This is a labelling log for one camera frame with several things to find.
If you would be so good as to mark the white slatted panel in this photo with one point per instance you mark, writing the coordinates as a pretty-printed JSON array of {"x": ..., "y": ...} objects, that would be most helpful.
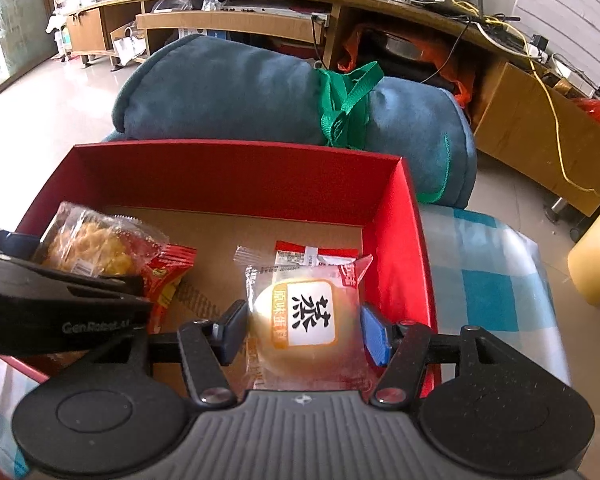
[{"x": 565, "y": 10}]

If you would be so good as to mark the red gummy candy packet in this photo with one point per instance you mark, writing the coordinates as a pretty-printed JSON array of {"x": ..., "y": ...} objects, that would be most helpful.
[{"x": 172, "y": 270}]

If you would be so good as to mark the orange plastic bag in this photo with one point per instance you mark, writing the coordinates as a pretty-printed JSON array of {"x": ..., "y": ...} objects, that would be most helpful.
[{"x": 350, "y": 45}]

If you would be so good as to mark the clear packet of yellow pastry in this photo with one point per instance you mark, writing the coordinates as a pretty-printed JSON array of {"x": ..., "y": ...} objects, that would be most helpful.
[{"x": 100, "y": 245}]

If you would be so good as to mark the long red and white packet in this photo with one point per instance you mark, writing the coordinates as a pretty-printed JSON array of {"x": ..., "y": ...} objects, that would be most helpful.
[{"x": 300, "y": 256}]

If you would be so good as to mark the red cardboard box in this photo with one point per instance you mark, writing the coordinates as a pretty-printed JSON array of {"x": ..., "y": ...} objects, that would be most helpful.
[{"x": 230, "y": 175}]

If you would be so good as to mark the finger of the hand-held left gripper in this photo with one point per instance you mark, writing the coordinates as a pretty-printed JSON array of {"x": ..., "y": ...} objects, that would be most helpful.
[
  {"x": 80, "y": 280},
  {"x": 7, "y": 244}
]

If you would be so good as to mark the wooden television cabinet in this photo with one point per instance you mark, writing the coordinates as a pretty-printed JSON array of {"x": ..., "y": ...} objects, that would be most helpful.
[{"x": 520, "y": 110}]

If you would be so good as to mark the metal basin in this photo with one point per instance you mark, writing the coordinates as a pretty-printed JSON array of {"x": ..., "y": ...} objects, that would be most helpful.
[{"x": 405, "y": 45}]

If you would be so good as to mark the rolled blue blanket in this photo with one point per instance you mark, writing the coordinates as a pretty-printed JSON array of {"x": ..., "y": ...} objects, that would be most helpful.
[{"x": 230, "y": 90}]

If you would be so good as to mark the clear steamed cake packet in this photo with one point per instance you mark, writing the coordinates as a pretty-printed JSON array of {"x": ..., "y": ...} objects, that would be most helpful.
[{"x": 300, "y": 320}]

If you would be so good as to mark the blue checked tablecloth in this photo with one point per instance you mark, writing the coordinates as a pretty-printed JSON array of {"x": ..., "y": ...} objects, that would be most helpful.
[{"x": 480, "y": 285}]

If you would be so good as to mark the yellow trash bin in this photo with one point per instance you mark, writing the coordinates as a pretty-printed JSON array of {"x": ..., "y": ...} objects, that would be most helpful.
[{"x": 595, "y": 265}]

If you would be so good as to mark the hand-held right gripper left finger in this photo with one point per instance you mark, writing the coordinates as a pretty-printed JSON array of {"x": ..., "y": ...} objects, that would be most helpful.
[{"x": 232, "y": 332}]

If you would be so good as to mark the white paper shopping bag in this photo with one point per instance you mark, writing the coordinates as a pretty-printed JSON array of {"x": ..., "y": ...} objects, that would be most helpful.
[{"x": 130, "y": 47}]

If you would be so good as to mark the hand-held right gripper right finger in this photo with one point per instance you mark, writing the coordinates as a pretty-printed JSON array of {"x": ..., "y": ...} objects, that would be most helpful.
[{"x": 375, "y": 335}]

